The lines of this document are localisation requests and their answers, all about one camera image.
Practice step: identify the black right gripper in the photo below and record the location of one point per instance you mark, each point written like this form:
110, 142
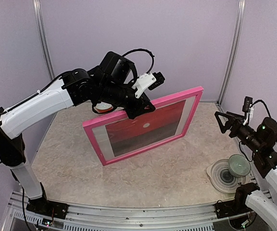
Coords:
232, 121

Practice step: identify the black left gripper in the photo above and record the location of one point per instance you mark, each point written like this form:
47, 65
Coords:
137, 109

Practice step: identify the pink wooden picture frame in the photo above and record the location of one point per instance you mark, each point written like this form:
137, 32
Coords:
95, 144

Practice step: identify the white mat board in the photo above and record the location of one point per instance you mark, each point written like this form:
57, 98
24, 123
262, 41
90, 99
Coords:
102, 142

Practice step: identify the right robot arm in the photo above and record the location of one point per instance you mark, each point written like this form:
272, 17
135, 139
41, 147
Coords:
249, 196

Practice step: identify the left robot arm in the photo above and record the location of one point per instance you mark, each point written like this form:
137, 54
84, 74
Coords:
69, 89

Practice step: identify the orange white bowl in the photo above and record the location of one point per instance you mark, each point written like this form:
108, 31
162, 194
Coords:
101, 108

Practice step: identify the green ceramic bowl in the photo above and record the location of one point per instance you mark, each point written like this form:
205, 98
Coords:
238, 166

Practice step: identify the white swirl plate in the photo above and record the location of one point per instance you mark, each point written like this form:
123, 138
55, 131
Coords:
222, 179

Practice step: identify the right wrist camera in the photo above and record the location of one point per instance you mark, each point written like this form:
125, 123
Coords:
248, 110

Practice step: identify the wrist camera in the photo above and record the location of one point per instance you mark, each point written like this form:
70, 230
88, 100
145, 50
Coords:
147, 81
248, 110

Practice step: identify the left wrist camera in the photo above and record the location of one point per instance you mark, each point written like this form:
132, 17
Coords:
147, 81

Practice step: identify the aluminium front rail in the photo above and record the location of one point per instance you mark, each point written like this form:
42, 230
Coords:
102, 218

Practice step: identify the right aluminium corner post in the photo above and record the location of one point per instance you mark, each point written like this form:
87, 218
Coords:
233, 51

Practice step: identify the aluminium corner post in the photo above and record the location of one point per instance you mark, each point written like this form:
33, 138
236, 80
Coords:
42, 37
233, 51

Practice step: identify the left aluminium corner post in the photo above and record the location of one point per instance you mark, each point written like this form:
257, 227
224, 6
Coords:
42, 37

